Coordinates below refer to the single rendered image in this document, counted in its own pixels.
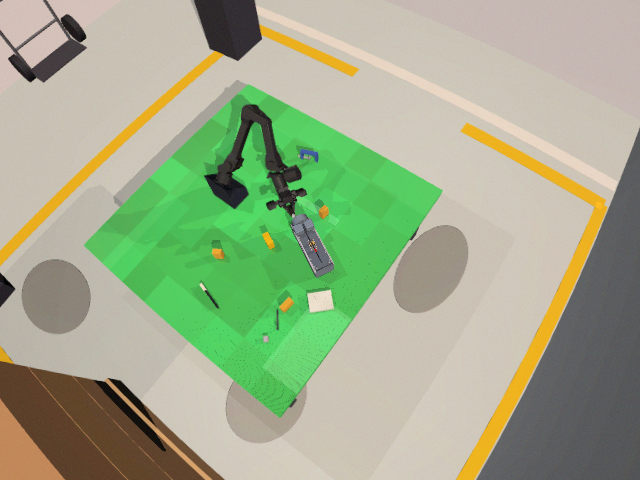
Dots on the beige flat rectangular block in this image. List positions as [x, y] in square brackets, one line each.
[320, 301]

